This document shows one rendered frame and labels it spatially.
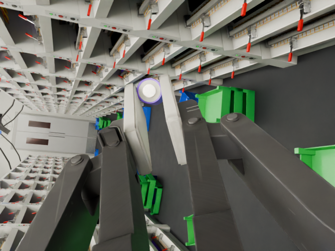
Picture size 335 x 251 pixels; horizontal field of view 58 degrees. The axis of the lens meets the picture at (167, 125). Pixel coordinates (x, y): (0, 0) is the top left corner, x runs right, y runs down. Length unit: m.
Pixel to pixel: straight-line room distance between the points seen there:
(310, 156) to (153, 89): 1.03
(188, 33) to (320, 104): 0.64
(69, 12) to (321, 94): 1.07
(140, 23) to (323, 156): 0.83
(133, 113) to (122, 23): 1.08
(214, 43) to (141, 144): 1.22
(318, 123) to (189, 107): 1.27
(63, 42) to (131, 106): 1.75
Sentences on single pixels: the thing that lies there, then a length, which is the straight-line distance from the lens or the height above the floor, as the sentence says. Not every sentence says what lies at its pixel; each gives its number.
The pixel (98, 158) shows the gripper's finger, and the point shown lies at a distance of 0.16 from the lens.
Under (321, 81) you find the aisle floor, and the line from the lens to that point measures 1.47.
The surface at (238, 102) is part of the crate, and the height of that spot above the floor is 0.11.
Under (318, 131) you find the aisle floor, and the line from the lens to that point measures 1.43.
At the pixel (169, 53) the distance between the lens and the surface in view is 1.55.
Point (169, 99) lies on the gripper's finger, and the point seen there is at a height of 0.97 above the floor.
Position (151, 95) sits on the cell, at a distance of 0.21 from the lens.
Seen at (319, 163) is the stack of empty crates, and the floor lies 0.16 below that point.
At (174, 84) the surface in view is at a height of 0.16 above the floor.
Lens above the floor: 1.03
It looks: 19 degrees down
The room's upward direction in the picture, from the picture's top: 83 degrees counter-clockwise
